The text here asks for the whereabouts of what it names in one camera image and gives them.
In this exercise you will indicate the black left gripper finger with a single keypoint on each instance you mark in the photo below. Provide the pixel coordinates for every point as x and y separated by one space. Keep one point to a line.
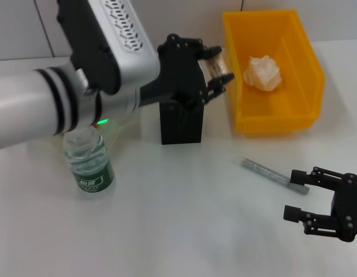
221 80
214 51

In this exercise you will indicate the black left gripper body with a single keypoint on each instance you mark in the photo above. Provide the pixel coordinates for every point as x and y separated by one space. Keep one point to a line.
178 72

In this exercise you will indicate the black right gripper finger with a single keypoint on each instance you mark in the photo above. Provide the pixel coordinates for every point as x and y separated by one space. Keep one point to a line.
298 176
291 213

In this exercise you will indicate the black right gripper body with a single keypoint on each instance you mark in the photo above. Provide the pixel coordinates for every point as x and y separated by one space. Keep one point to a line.
349 207

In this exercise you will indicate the tan eraser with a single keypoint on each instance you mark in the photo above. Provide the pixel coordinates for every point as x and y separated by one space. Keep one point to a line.
219 66

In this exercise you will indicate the white paper ball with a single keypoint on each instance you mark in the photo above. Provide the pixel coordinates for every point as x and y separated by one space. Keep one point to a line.
263 73

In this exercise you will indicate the clear green-label water bottle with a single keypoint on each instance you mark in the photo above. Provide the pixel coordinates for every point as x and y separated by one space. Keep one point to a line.
89 164

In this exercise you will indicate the grey glitter pen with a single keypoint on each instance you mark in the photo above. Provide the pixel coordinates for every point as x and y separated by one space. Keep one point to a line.
262 170

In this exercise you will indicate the black mesh pen holder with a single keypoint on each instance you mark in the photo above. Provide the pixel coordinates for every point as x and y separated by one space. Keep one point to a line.
181 127

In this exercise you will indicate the yellow plastic bin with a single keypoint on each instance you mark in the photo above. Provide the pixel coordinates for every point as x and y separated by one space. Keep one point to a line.
271 109

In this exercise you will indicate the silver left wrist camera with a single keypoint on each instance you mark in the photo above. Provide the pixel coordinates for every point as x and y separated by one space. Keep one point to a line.
120 37

